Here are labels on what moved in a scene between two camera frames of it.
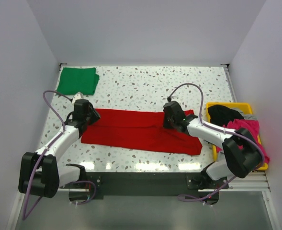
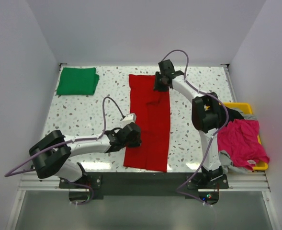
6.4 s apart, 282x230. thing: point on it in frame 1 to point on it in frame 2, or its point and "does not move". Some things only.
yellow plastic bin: x=245 y=106 does not move
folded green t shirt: x=75 y=80 does not move
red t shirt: x=138 y=131 to x=152 y=111
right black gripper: x=164 y=124 to x=156 y=87
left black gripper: x=95 y=116 to x=137 y=142
